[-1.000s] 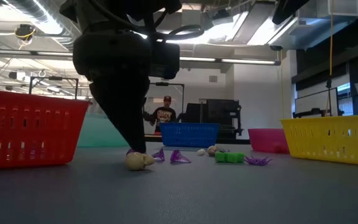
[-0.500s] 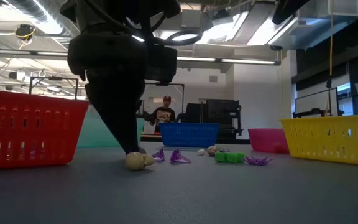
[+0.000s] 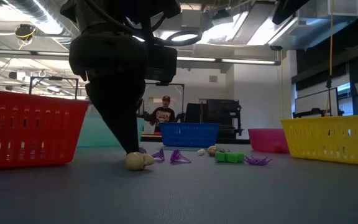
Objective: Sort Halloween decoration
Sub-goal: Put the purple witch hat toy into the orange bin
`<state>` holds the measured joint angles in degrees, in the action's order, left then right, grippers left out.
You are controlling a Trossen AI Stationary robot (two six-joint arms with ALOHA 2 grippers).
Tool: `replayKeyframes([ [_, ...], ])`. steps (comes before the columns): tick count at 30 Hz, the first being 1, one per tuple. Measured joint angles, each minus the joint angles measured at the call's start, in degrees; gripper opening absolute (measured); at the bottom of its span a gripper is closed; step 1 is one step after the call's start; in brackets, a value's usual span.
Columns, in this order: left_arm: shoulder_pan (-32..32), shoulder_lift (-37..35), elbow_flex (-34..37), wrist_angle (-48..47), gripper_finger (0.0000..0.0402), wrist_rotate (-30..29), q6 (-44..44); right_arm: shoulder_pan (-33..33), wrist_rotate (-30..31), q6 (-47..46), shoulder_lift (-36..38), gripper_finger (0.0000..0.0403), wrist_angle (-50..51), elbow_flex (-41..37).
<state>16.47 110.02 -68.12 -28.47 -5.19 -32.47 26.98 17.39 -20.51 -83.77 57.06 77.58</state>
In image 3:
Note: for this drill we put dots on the pink plastic bowl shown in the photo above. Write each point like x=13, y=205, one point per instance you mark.
x=267, y=141

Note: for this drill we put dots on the purple plastic spider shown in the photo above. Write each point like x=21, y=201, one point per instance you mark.
x=224, y=150
x=256, y=161

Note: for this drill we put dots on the teal translucent plastic bin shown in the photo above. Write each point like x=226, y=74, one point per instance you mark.
x=92, y=133

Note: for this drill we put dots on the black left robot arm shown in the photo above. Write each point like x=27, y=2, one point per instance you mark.
x=104, y=12

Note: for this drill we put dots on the green plastic skeleton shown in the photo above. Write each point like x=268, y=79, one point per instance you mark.
x=228, y=157

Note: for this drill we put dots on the white board with frame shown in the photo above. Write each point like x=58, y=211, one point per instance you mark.
x=315, y=102

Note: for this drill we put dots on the beige plastic skull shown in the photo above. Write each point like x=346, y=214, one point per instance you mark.
x=212, y=150
x=135, y=161

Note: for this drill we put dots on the white plastic bone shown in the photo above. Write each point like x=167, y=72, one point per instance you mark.
x=201, y=152

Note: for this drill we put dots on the yellow plastic basket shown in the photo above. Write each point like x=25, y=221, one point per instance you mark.
x=331, y=140

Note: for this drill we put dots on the black background machine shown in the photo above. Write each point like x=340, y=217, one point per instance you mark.
x=219, y=112

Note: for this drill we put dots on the purple plastic witch hat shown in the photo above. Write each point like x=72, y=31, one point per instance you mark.
x=178, y=157
x=158, y=156

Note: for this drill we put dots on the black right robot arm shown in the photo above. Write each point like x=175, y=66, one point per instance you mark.
x=287, y=9

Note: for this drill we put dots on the red plastic basket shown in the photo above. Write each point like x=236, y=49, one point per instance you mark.
x=26, y=130

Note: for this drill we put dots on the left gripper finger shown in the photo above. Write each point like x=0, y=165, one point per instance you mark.
x=138, y=118
x=110, y=115

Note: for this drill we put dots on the person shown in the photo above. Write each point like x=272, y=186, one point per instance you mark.
x=163, y=115

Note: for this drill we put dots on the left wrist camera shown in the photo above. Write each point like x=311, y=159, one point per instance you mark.
x=162, y=65

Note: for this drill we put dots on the blue plastic basket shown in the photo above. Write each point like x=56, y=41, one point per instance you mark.
x=191, y=135

